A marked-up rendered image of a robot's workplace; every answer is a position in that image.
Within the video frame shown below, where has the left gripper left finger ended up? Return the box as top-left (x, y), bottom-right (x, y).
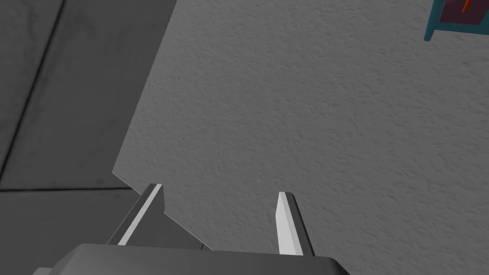
top-left (106, 183), bottom-right (165, 246)

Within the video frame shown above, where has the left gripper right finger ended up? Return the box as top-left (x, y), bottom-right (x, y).
top-left (275, 191), bottom-right (316, 257)

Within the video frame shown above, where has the teal framed wall picture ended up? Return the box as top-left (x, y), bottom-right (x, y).
top-left (424, 0), bottom-right (489, 42)

